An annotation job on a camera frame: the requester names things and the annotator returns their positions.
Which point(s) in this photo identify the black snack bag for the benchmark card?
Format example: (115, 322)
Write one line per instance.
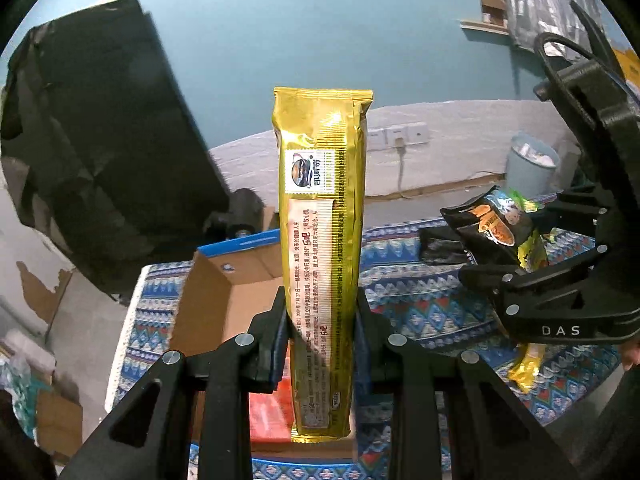
(491, 225)

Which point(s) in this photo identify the person right hand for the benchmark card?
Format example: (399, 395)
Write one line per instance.
(630, 354)

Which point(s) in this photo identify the orange yellow noodle snack bag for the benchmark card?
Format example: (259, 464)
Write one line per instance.
(527, 365)

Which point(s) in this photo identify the blue cardboard box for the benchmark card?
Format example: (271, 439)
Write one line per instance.
(228, 284)

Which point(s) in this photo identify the black plastic tray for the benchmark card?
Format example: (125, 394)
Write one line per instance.
(443, 246)

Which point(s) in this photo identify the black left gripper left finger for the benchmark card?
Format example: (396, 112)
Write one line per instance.
(149, 433)

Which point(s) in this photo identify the green pea snack bag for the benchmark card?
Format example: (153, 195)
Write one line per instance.
(532, 253)

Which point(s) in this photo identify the patterned blue tablecloth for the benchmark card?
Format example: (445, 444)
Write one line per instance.
(425, 303)

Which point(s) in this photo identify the orange red snack packet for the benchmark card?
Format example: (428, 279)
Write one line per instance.
(272, 414)

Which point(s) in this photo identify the silver foil bag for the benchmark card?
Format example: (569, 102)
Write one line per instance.
(529, 18)

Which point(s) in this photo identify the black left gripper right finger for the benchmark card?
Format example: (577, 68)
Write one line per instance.
(491, 434)

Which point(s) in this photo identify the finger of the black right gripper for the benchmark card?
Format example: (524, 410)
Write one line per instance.
(562, 212)
(593, 297)

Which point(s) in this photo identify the yellow biscuit pack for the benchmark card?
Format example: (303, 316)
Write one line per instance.
(321, 136)

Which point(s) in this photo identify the black dark cabinet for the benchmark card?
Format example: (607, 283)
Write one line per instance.
(99, 150)

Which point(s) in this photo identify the light blue waste bin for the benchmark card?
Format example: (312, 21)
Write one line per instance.
(530, 166)

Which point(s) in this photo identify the white wall socket strip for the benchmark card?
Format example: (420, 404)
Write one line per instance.
(390, 137)

